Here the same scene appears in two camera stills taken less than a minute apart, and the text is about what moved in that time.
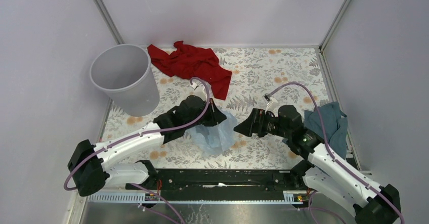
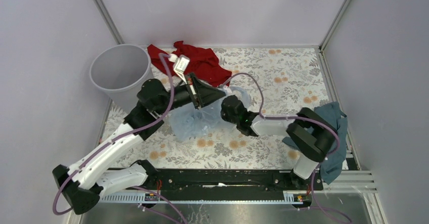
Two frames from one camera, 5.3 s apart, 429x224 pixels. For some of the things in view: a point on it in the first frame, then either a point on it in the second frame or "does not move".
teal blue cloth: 335,125 does not move
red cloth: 202,64 does not move
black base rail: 221,184 does not move
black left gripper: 216,116 to 206,94
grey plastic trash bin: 123,72 does not move
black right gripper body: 273,127 to 224,115
